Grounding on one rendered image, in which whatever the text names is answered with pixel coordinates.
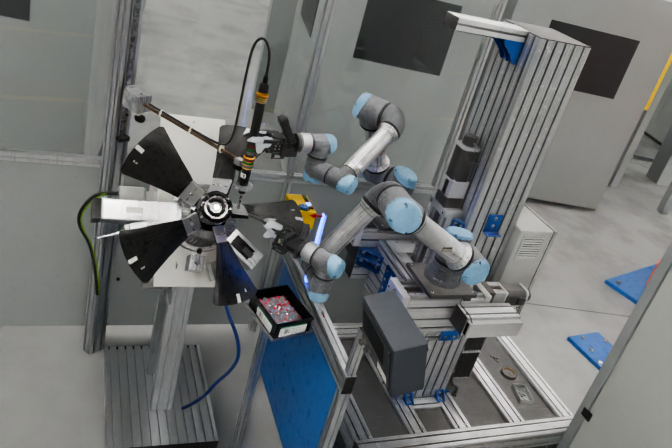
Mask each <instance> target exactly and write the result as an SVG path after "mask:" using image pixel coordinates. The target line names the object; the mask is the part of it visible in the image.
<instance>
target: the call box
mask: <svg viewBox="0 0 672 448"><path fill-rule="evenodd" d="M291 199H292V200H294V201H295V202H296V203H297V205H298V207H300V204H306V203H305V200H304V199H303V197H302V195H299V194H286V196H285V200H284V201H286V200H291ZM299 209H300V208H299ZM300 211H301V214H302V217H303V222H304V223H306V224H310V227H309V228H310V230H312V227H313V224H314V220H315V218H313V217H311V216H309V215H312V214H315V213H316V211H315V209H310V208H309V209H308V210H302V209H300Z"/></svg>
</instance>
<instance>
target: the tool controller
mask: <svg viewBox="0 0 672 448"><path fill-rule="evenodd" d="M359 345H360V346H362V345H365V347H364V348H363V353H364V354H369V355H370V357H371V359H372V361H373V363H374V365H375V367H376V369H377V371H378V373H379V375H380V377H381V379H382V381H383V383H384V385H385V387H386V389H387V390H388V392H389V394H390V396H391V397H395V396H399V395H403V394H407V393H411V392H414V391H418V390H422V389H424V381H425V370H426V360H427V352H428V343H427V341H426V340H425V338H424V336H423V335H422V333H421V332H420V330H419V328H418V327H417V325H416V324H415V322H414V320H413V319H412V317H411V316H410V314H409V312H408V311H407V309H406V308H405V306H404V304H403V303H402V301H401V300H400V298H399V296H398V295H397V293H396V291H395V290H391V291H386V292H381V293H377V294H372V295H367V296H364V297H363V321H362V339H359Z"/></svg>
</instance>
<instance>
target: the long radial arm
mask: <svg viewBox="0 0 672 448"><path fill-rule="evenodd" d="M182 205H183V203H171V202H155V201H139V200H123V199H107V198H102V207H101V219H100V221H99V223H109V224H132V223H137V222H141V221H146V220H149V222H150V223H152V222H160V221H164V220H169V219H177V218H181V212H182V210H181V208H182V207H183V206H182Z"/></svg>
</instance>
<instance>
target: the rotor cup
mask: <svg viewBox="0 0 672 448"><path fill-rule="evenodd" d="M215 204H218V205H219V209H218V210H215V209H214V205H215ZM195 210H196V212H197V214H198V218H199V221H200V224H201V227H200V228H199V229H201V230H203V231H212V228H211V227H213V226H220V225H223V226H224V225H225V223H226V222H227V220H228V219H229V217H230V216H231V214H232V210H233V205H232V201H231V199H230V198H229V196H228V195H226V194H225V193H223V192H221V191H211V192H208V193H204V194H203V196H202V197H201V198H200V199H199V200H198V201H197V202H196V204H195V205H194V206H193V207H192V206H191V207H190V214H191V213H192V212H194V211H195ZM200 216H203V217H202V218H201V217H200ZM220 223H221V224H220ZM218 224H219V225H218Z"/></svg>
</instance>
